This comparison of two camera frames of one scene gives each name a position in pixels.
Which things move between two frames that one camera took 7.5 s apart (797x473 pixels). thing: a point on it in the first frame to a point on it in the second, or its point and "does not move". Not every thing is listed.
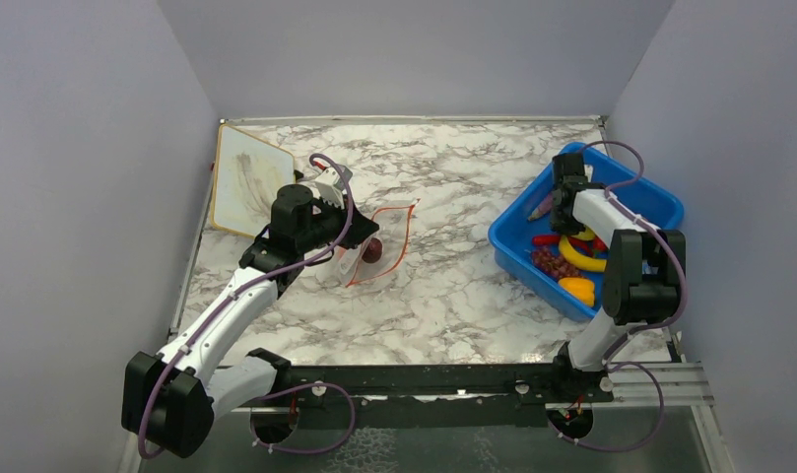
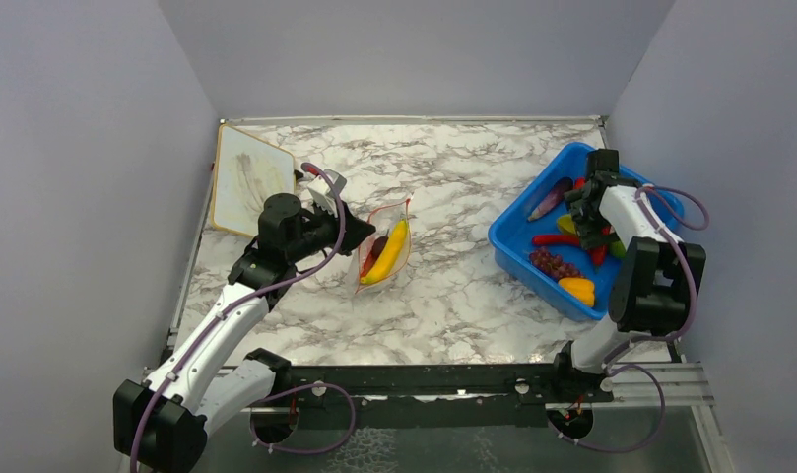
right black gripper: x=563 y=227 to x=589 y=235
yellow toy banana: x=579 y=259 to x=394 y=258
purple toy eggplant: x=544 y=208 does not move
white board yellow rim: x=247 y=175 does not move
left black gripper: x=362 y=228 does not move
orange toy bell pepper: x=581 y=289 does not move
